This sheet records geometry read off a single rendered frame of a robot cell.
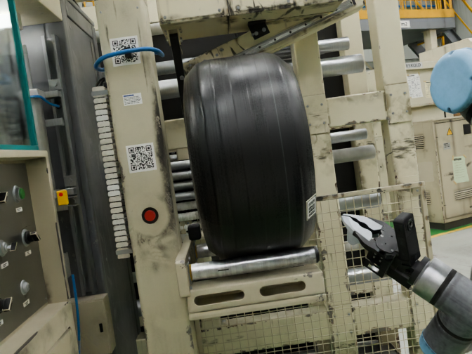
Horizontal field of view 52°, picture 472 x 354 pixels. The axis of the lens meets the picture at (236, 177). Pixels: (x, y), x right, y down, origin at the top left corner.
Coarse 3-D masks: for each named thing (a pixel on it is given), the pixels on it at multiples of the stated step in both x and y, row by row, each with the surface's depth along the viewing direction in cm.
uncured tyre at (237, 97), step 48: (192, 96) 120; (240, 96) 117; (288, 96) 117; (192, 144) 117; (240, 144) 114; (288, 144) 114; (240, 192) 115; (288, 192) 116; (240, 240) 122; (288, 240) 125
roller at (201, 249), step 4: (200, 244) 157; (204, 244) 156; (196, 248) 159; (200, 248) 156; (204, 248) 155; (196, 252) 156; (200, 252) 155; (204, 252) 155; (208, 252) 155; (196, 256) 156; (200, 256) 156; (204, 256) 156; (208, 256) 157
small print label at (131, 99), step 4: (124, 96) 132; (128, 96) 132; (132, 96) 132; (136, 96) 132; (140, 96) 132; (124, 100) 132; (128, 100) 132; (132, 100) 132; (136, 100) 132; (140, 100) 132; (124, 104) 132; (128, 104) 132; (132, 104) 132; (136, 104) 132
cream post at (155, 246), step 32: (96, 0) 131; (128, 0) 131; (128, 32) 131; (160, 96) 144; (128, 128) 133; (160, 128) 133; (160, 160) 133; (128, 192) 133; (160, 192) 134; (128, 224) 134; (160, 224) 134; (160, 256) 135; (160, 288) 135; (160, 320) 135; (192, 320) 145; (160, 352) 136; (192, 352) 136
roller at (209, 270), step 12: (276, 252) 129; (288, 252) 129; (300, 252) 128; (312, 252) 128; (192, 264) 129; (204, 264) 128; (216, 264) 128; (228, 264) 128; (240, 264) 128; (252, 264) 128; (264, 264) 128; (276, 264) 128; (288, 264) 128; (300, 264) 129; (192, 276) 127; (204, 276) 128; (216, 276) 128
